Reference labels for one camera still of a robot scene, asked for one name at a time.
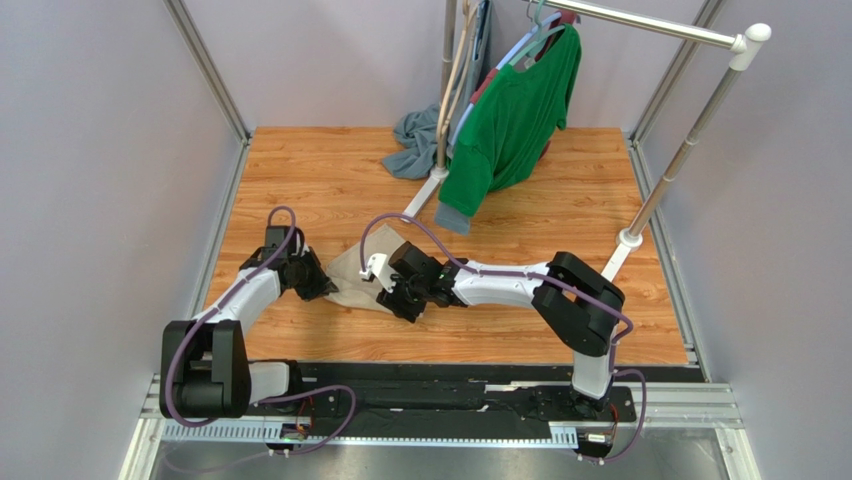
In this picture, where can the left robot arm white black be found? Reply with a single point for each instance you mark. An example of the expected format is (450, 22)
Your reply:
(233, 319)

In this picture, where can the green t-shirt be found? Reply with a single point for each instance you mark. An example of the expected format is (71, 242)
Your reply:
(472, 179)

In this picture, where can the beige linen napkin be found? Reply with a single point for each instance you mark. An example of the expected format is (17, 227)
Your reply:
(352, 291)

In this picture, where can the beige wooden clothes hanger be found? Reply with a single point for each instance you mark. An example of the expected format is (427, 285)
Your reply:
(454, 64)

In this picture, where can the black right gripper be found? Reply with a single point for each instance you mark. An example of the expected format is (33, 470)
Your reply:
(399, 295)

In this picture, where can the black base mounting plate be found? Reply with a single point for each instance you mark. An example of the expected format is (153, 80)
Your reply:
(374, 400)

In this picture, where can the light blue clothes hanger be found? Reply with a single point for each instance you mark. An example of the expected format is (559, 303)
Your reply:
(486, 80)

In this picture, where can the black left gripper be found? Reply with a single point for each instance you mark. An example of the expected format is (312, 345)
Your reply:
(321, 284)

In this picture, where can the maroon garment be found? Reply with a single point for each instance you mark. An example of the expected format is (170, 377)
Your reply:
(514, 119)

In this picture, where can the aluminium frame rail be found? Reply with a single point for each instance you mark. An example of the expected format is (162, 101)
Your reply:
(695, 430)

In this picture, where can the silver white clothes rack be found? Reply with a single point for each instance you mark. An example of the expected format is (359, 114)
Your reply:
(744, 49)

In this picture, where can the teal clothes hanger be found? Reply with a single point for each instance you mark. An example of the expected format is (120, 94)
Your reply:
(530, 47)

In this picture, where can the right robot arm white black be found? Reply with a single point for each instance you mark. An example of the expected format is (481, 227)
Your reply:
(580, 305)

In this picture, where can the blue-grey garment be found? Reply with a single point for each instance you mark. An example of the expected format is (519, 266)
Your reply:
(425, 152)

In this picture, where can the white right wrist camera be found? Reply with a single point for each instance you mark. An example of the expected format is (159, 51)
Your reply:
(378, 269)

